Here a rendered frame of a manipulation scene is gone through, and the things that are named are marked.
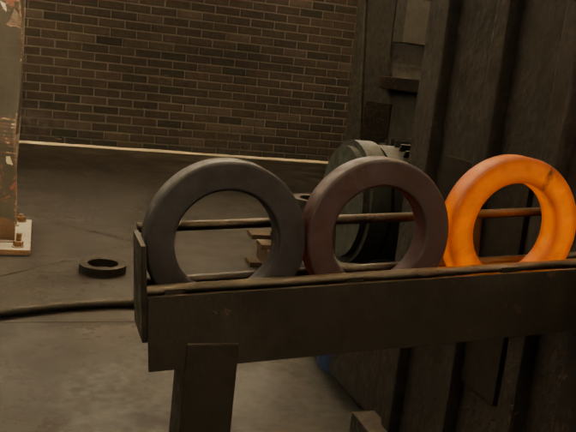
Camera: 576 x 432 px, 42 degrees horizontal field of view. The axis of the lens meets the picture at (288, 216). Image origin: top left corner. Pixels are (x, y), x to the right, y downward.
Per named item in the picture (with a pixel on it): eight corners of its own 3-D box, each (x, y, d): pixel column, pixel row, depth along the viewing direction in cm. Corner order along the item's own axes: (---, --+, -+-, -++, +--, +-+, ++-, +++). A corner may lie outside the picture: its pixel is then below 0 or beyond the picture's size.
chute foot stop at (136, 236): (134, 320, 89) (133, 230, 86) (139, 319, 89) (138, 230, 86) (141, 343, 82) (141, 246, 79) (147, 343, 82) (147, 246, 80)
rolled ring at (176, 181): (306, 157, 85) (297, 153, 88) (140, 165, 80) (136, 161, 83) (306, 313, 89) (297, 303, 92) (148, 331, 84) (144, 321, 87)
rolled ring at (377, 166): (453, 154, 91) (439, 151, 94) (306, 164, 85) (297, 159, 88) (447, 301, 95) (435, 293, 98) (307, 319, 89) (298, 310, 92)
